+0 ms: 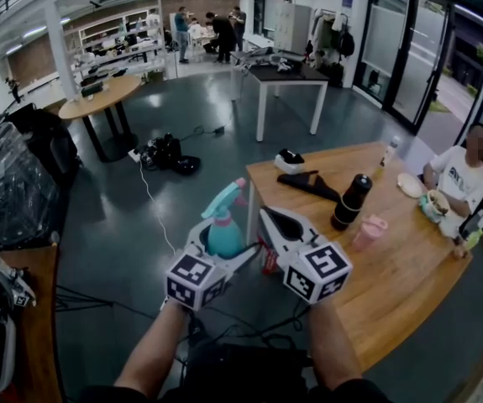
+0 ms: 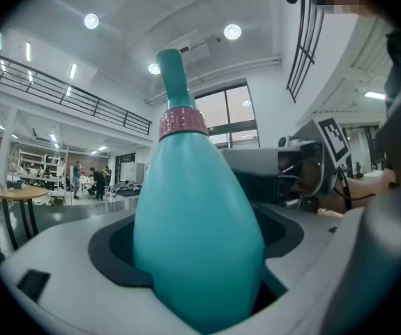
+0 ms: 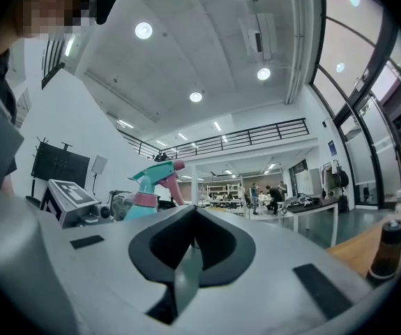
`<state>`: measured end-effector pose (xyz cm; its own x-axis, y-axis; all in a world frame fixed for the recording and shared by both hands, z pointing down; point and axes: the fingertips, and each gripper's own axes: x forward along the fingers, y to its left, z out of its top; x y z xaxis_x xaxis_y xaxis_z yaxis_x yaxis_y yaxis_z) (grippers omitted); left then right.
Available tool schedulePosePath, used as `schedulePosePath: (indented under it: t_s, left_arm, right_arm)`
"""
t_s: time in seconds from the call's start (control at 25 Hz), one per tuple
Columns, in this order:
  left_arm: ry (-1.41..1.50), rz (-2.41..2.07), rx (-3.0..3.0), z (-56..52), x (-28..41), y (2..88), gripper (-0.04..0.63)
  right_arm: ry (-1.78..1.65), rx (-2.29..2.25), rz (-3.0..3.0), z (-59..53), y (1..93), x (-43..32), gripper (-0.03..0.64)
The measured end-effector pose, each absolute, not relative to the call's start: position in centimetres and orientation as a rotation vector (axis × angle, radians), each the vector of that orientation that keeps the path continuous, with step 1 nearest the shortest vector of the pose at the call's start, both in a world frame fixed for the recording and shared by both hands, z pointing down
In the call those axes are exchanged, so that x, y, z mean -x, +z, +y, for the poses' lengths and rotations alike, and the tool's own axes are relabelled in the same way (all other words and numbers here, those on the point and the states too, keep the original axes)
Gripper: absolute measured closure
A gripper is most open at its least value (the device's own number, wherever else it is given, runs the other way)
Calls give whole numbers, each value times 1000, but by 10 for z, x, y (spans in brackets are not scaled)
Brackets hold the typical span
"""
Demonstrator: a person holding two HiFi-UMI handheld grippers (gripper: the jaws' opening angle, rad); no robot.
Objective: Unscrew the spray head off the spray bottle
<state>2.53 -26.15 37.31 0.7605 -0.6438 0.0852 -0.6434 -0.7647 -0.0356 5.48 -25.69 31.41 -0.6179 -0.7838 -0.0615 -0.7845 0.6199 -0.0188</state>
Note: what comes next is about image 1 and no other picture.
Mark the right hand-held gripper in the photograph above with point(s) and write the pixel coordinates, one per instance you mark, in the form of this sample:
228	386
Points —
321	271

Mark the round wooden table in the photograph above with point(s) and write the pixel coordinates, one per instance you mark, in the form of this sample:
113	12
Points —
102	97

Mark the narrow wooden desk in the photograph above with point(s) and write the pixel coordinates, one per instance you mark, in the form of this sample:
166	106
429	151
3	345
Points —
35	330

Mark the spare white gripper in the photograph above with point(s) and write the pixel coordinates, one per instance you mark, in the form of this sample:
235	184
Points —
18	292

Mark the black hanging backpack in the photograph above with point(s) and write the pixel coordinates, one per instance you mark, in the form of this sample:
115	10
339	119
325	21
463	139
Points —
346	44

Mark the white power strip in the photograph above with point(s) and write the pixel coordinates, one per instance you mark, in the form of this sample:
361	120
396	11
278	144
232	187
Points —
134	154

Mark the red tag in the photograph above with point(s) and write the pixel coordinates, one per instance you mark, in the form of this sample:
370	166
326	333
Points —
269	260

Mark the plastic-wrapped equipment stack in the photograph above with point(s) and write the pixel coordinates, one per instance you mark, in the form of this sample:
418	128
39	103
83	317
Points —
10	187

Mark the white storage shelf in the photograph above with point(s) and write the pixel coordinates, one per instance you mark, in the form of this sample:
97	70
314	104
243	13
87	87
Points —
115	40

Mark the person's black shirt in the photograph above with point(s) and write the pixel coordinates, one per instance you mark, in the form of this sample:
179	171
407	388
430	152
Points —
106	395

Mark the small dark plant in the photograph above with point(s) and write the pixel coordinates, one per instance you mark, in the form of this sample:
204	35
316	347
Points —
13	88

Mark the coat rack with clothes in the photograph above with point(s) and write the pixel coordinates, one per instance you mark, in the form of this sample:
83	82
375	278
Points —
329	36

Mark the black padded chair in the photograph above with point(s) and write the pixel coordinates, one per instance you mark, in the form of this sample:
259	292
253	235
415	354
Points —
48	141

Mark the teal spray bottle trigger head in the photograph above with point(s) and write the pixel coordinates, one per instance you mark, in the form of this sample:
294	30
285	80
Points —
224	202

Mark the black thermos flask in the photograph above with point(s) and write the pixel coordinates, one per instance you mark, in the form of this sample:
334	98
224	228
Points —
350	204

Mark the black fabric pouch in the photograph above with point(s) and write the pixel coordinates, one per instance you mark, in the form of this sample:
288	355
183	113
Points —
308	183

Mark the black headset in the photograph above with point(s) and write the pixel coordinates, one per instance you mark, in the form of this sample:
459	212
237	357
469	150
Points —
290	155

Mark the black equipment pack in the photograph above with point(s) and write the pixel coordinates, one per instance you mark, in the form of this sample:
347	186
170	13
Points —
245	372

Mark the person's right forearm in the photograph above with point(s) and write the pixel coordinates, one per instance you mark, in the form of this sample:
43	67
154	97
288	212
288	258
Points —
333	342

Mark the white black device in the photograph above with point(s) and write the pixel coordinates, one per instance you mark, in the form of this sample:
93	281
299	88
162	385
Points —
283	65

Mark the person's left forearm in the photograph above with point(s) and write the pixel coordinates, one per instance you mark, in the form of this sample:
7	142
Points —
157	342

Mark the small clear bottle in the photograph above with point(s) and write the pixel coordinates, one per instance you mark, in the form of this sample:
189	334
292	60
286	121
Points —
388	153

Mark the green food bowl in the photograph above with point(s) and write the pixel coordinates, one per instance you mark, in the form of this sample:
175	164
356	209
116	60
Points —
434	208

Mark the white box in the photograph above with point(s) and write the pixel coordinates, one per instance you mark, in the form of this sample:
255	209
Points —
285	165

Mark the white plate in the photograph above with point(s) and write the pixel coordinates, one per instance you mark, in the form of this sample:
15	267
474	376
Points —
410	185

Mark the pink plastic cup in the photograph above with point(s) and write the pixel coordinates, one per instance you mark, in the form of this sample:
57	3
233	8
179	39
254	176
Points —
369	233

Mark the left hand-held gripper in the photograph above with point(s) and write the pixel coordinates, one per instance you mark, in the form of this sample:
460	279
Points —
197	281

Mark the small black box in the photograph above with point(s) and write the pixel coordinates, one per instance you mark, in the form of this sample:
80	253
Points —
92	90

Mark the black-top white-legged table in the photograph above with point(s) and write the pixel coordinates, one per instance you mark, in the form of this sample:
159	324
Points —
291	76

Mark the large wooden table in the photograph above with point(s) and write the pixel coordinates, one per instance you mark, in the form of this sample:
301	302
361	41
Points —
392	275

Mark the grey locker cabinet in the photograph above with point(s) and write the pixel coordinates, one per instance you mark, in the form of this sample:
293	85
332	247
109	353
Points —
293	25

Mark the black framed glass door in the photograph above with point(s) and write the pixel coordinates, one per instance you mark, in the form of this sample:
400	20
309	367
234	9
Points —
421	57

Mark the green packet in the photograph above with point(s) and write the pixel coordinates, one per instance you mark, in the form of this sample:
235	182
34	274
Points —
473	239

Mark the black equipment bag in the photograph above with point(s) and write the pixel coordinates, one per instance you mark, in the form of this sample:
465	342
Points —
169	153

